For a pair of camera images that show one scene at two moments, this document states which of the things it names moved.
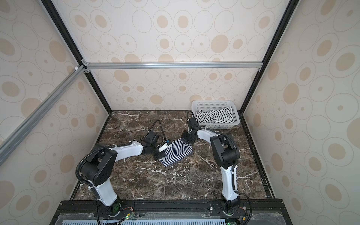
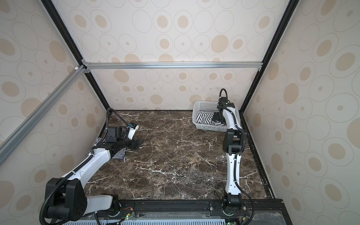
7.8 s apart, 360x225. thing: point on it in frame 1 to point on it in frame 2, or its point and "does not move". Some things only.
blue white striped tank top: x=179 y=149 to x=119 y=155
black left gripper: x=160 y=155 to x=138 y=142
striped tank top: x=220 y=116 does not move
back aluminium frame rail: x=238 y=65 does not move
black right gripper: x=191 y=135 to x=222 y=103
